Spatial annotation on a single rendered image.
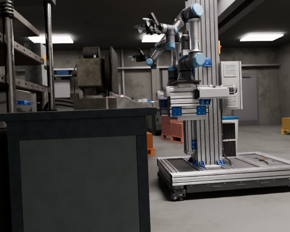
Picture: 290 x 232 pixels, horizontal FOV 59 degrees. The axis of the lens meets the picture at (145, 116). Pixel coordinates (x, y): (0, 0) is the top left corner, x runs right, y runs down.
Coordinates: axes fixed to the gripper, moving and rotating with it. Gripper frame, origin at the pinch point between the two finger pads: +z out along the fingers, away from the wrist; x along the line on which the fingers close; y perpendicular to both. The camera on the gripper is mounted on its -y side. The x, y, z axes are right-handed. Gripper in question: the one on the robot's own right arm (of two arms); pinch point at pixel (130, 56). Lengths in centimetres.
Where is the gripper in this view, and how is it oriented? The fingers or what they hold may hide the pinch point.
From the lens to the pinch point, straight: 321.9
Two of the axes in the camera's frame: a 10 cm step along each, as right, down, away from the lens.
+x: 3.3, -1.7, 9.3
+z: -9.4, 0.3, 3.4
